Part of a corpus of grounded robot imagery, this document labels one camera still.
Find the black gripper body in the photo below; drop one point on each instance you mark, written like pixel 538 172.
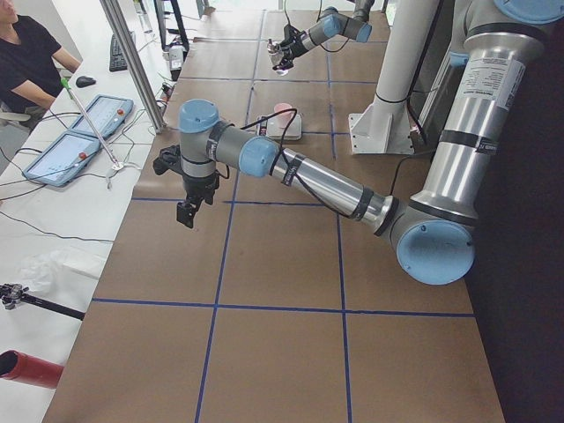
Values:
pixel 199 185

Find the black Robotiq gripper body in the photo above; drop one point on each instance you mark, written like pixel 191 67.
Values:
pixel 290 47

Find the glass sauce bottle steel spout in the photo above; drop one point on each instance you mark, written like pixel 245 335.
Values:
pixel 281 63

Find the pink paper cup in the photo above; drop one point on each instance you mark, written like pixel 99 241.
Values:
pixel 283 113

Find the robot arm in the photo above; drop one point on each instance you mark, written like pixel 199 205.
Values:
pixel 431 232
pixel 330 24

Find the white digital kitchen scale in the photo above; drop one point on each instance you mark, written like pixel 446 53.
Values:
pixel 275 128

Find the upper blue teach pendant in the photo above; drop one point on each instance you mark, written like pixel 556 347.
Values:
pixel 108 113

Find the blue teach pendant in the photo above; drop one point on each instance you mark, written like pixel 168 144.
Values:
pixel 108 113
pixel 63 160

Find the brown paper table cover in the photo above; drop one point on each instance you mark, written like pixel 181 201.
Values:
pixel 272 309

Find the lower blue teach pendant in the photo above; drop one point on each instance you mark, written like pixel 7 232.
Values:
pixel 63 160

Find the black keyboard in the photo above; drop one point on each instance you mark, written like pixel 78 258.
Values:
pixel 117 61

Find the black computer mouse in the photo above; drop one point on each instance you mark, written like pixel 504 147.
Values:
pixel 84 81

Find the crumpled clear plastic bag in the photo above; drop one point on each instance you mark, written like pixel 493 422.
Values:
pixel 39 273

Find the metal rod green tip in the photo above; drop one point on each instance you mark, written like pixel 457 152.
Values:
pixel 117 165

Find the black tripod rod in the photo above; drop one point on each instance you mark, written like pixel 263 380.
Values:
pixel 12 295

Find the person in black shirt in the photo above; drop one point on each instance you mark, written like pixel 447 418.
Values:
pixel 29 56

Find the red cylinder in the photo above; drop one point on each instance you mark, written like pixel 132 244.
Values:
pixel 27 369

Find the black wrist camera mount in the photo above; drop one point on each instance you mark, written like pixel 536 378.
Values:
pixel 169 159

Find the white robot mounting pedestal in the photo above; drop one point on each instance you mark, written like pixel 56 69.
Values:
pixel 384 127

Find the aluminium frame post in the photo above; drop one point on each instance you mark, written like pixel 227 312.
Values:
pixel 121 31

